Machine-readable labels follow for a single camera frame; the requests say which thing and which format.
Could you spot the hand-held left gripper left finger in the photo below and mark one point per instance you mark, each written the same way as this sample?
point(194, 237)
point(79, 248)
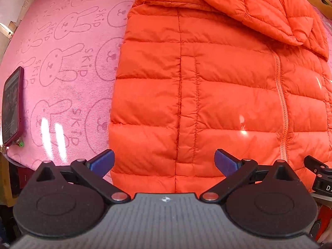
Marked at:
point(103, 160)

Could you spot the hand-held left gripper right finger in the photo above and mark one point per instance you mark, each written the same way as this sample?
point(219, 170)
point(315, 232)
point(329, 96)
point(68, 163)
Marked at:
point(225, 164)

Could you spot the orange puffer jacket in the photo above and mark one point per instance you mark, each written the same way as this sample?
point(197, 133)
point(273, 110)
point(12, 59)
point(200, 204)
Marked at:
point(220, 96)

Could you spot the pink rabbit-print blanket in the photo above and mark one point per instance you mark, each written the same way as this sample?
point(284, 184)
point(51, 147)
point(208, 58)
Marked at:
point(64, 70)

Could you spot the phone in maroon case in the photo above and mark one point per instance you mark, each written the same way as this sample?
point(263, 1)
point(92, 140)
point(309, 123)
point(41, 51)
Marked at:
point(11, 103)

